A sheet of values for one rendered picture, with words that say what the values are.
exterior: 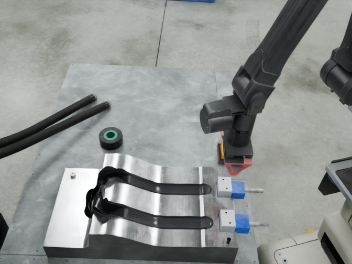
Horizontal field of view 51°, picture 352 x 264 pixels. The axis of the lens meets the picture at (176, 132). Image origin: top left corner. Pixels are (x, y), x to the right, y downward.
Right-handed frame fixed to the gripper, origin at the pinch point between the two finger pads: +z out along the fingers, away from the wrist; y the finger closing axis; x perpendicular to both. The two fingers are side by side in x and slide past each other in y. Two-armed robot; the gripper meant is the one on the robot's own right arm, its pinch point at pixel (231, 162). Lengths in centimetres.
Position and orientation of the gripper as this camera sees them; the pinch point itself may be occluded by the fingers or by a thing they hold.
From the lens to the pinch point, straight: 99.2
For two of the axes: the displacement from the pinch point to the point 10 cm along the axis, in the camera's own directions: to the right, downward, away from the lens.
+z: -0.5, 7.0, 7.1
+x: 10.0, 0.4, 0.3
